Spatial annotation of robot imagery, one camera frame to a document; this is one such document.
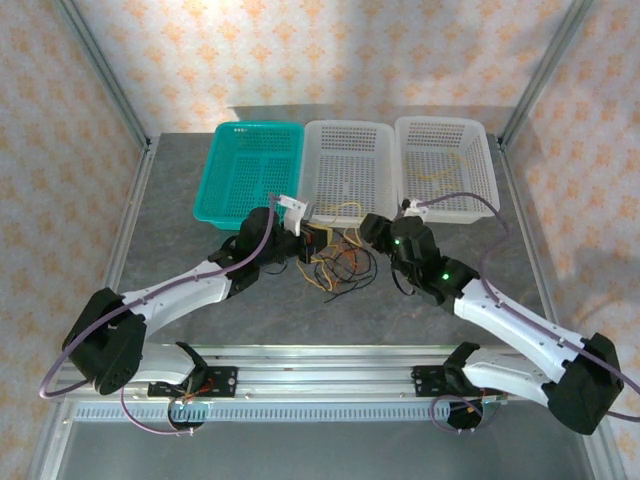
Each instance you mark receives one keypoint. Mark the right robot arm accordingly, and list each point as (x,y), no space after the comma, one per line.
(515,325)

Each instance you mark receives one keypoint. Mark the aluminium frame post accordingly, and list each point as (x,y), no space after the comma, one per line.
(545,75)
(105,75)

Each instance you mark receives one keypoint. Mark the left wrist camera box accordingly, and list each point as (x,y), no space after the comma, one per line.
(295,212)

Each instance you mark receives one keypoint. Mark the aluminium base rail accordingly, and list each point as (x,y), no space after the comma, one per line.
(325,375)

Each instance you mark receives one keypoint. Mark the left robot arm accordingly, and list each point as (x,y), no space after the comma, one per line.
(175,295)

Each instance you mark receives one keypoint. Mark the aluminium table edge rail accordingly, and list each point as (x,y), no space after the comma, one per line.
(530,240)
(125,240)

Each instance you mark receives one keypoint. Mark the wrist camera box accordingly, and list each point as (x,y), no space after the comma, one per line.
(415,209)
(295,212)

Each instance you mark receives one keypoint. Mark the teal plastic basket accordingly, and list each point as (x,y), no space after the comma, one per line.
(240,170)

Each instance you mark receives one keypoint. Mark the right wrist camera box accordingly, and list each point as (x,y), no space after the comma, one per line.
(415,209)

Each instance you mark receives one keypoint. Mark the white plastic basket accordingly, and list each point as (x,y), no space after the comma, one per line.
(345,165)
(445,145)

